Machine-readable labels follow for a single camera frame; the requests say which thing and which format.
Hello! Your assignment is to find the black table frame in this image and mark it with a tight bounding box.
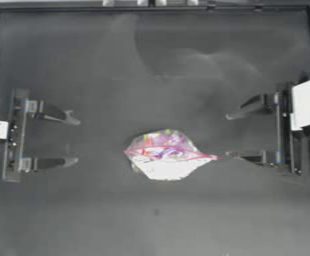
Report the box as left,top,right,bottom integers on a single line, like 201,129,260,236
0,2,310,188

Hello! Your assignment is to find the clear bag with pink zip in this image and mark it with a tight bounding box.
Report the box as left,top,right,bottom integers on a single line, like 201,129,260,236
123,128,220,182

